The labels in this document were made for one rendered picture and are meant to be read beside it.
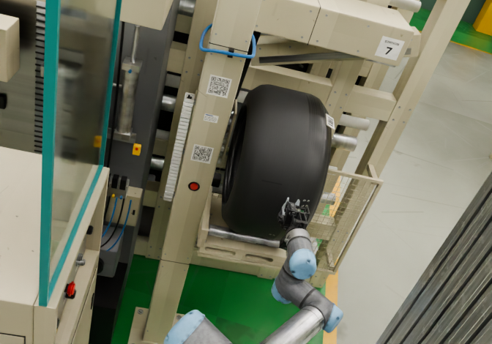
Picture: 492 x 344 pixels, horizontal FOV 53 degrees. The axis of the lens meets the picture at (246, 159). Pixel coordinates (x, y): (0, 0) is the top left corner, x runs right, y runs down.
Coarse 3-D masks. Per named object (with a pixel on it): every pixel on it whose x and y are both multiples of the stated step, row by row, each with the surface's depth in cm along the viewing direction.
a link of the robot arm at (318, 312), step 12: (312, 300) 140; (324, 300) 140; (300, 312) 134; (312, 312) 134; (324, 312) 136; (336, 312) 138; (288, 324) 128; (300, 324) 129; (312, 324) 131; (324, 324) 136; (336, 324) 139; (276, 336) 123; (288, 336) 124; (300, 336) 126; (312, 336) 131
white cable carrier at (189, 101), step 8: (184, 96) 175; (192, 96) 177; (184, 104) 174; (192, 104) 174; (184, 112) 176; (184, 120) 178; (184, 128) 180; (176, 136) 182; (184, 136) 182; (176, 144) 184; (176, 152) 186; (176, 160) 188; (176, 168) 190; (168, 176) 192; (176, 176) 192; (168, 184) 195; (168, 192) 197; (168, 200) 199
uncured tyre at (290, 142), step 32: (256, 96) 181; (288, 96) 181; (256, 128) 171; (288, 128) 170; (320, 128) 174; (256, 160) 167; (288, 160) 168; (320, 160) 170; (224, 192) 208; (256, 192) 169; (288, 192) 170; (320, 192) 174; (256, 224) 178
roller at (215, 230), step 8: (208, 232) 200; (216, 232) 198; (224, 232) 198; (232, 232) 199; (240, 240) 200; (248, 240) 200; (256, 240) 200; (264, 240) 201; (272, 240) 201; (280, 248) 203
